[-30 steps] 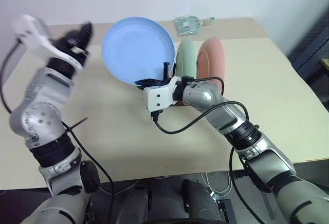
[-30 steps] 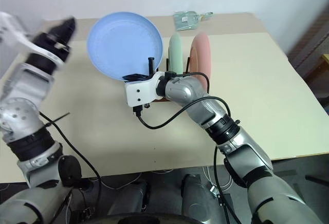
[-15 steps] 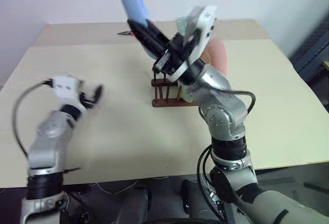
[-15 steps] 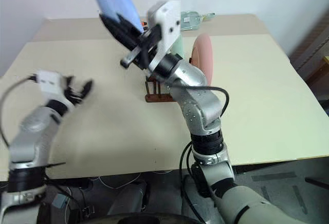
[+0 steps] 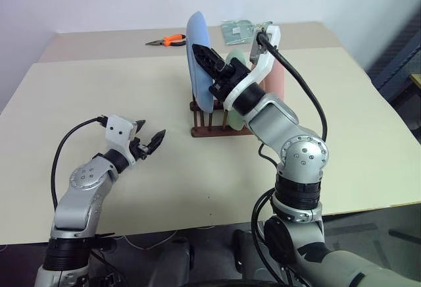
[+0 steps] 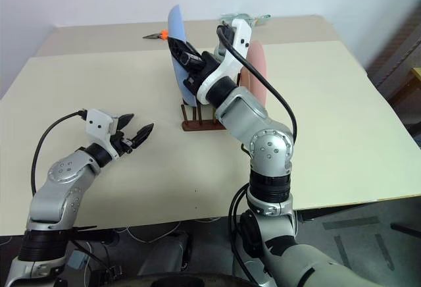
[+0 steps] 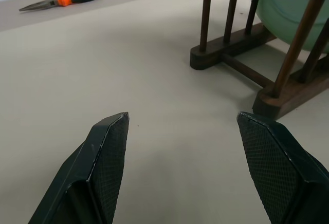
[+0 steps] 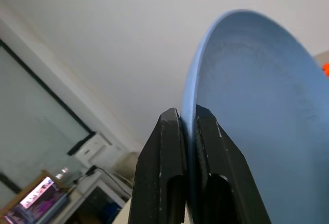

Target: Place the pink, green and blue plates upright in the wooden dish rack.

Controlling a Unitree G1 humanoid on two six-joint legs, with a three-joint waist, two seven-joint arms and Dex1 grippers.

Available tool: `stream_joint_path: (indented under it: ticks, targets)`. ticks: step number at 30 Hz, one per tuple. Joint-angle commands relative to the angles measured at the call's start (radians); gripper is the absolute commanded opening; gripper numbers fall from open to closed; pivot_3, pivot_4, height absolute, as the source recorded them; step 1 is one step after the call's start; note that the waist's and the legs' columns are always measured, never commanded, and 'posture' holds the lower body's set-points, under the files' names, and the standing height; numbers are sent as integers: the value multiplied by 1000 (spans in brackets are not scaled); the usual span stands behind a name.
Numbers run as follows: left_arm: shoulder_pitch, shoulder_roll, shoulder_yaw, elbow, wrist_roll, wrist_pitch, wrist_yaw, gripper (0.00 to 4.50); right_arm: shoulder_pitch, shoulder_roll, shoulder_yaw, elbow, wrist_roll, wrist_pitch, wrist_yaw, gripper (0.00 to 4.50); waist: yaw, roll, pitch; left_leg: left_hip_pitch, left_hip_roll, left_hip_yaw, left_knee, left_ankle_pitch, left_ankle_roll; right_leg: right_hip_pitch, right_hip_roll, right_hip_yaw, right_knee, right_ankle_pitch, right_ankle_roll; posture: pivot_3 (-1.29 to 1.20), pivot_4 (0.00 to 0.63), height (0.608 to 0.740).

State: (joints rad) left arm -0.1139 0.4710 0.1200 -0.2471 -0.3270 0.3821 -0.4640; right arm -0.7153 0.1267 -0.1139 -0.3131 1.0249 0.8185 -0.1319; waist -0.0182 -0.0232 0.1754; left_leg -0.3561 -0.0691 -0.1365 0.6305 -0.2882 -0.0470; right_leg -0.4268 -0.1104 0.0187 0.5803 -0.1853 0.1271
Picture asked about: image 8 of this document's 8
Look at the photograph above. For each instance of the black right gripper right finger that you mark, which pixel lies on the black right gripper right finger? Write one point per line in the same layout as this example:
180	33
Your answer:
226	177

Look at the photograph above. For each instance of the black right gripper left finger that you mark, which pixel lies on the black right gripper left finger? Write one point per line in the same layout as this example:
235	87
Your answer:
156	172

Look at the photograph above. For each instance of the blue plate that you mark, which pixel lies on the blue plate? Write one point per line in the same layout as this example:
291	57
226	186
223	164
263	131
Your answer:
259	100

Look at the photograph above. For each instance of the black-framed glass cabinet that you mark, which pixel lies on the black-framed glass cabinet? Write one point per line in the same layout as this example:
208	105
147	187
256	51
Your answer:
102	195

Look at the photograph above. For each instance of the white air conditioner unit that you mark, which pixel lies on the white air conditioner unit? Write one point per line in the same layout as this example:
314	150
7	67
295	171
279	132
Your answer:
95	150

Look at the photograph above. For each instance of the wooden-framed display screen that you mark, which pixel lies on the wooden-framed display screen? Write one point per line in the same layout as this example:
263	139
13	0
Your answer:
33	200

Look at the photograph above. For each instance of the black-framed glass partition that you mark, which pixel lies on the black-framed glass partition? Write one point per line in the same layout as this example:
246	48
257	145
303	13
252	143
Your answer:
28	121

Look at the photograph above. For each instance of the orange object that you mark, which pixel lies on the orange object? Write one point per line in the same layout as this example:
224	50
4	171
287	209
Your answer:
326	70

